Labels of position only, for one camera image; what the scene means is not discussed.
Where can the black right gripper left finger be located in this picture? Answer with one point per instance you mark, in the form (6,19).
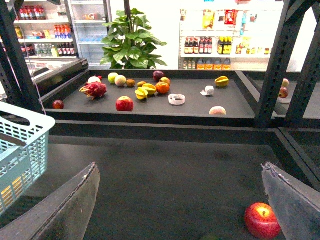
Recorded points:
(63,215)

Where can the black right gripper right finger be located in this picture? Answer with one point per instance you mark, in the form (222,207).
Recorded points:
(295,204)

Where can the light blue plastic basket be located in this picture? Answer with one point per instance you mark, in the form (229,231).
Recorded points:
(24,161)

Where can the yellow red mango fruit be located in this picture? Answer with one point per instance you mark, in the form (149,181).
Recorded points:
(165,80)

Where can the red apple near gripper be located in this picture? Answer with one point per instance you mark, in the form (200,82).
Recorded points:
(261,221)

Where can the small dark red apple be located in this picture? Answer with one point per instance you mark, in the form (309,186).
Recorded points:
(58,105)

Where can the red apple side tray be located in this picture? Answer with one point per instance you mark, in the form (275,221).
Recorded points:
(283,92)

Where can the black fruit display tray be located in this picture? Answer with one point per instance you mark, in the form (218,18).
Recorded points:
(236,98)

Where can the pink peach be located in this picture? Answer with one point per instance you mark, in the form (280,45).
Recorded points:
(217,110)

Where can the red apple on shelf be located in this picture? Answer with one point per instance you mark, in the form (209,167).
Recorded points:
(124,104)

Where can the pink dragon fruit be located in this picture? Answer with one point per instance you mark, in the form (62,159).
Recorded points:
(94,90)

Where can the white pale round fruit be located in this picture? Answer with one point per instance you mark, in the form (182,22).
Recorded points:
(94,79)

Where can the glass top freezer chest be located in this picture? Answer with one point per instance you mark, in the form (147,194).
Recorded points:
(48,74)

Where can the yellow starfruit front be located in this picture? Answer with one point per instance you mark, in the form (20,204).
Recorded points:
(141,93)

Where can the yellow starfruit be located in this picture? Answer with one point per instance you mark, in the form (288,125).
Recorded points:
(151,89)
(222,81)
(141,93)

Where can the yellow starfruit far right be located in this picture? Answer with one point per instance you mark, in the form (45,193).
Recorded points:
(222,81)

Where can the green apple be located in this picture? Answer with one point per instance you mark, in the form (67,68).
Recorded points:
(111,77)

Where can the small grey tape roll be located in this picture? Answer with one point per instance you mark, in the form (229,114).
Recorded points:
(208,91)

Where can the brown kiwi left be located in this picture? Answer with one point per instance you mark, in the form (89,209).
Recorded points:
(130,83)

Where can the yellow starfruit back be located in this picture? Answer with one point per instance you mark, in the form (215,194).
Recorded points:
(151,89)

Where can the orange persimmon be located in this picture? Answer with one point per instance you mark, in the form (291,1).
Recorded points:
(162,88)

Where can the white tape roll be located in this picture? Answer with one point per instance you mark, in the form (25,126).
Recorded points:
(176,99)

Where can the purple passion fruit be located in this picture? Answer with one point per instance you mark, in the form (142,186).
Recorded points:
(157,75)

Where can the green potted plant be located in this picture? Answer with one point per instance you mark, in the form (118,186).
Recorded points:
(129,44)

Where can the drinks shelf unit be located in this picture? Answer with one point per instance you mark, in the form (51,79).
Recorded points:
(43,28)

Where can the black metal rack post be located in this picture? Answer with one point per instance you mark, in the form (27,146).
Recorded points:
(288,29)

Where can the white condiment wall shelf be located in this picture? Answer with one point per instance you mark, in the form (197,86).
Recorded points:
(227,34)

